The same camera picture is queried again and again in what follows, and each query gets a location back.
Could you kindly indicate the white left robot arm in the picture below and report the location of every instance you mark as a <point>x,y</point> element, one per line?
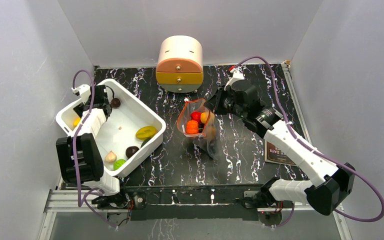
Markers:
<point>78,154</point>

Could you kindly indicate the yellow bell pepper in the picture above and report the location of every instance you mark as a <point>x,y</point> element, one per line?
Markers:
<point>76,122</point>

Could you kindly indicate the orange tangerine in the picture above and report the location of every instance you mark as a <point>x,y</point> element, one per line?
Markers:
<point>192,127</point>

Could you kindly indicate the bright green lime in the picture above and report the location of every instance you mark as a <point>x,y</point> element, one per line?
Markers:
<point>118,163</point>

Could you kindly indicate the clear zip top bag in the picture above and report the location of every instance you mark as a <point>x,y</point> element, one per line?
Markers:
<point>207,131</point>

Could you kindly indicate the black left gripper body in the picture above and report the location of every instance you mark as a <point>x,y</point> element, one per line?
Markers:
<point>88,103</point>

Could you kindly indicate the white plastic bin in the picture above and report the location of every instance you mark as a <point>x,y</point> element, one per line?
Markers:
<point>132,115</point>

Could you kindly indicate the yellow star fruit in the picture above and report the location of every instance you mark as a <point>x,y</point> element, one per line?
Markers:
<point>146,132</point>

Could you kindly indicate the brown book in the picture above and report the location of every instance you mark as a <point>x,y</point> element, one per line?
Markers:
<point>273,154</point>

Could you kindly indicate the dark brown passion fruit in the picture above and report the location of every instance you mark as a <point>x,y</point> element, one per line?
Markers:
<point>115,103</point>

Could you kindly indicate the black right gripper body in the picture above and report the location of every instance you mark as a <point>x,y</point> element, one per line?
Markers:
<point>221,103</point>

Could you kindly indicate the black grape bunch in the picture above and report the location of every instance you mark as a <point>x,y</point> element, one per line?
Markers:
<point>211,147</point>

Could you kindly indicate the white garlic bulb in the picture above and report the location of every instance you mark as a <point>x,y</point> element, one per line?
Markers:
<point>110,157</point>

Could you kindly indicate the dark purple fig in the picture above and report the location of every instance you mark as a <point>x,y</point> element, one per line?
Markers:
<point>130,151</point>

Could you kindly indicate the black metal base frame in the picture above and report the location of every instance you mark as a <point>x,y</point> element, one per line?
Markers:
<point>241,201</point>

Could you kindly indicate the pastel mini drawer cabinet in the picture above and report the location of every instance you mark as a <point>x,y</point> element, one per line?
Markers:
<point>180,64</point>

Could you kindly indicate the green avocado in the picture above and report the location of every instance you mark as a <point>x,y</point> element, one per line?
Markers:
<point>145,142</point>

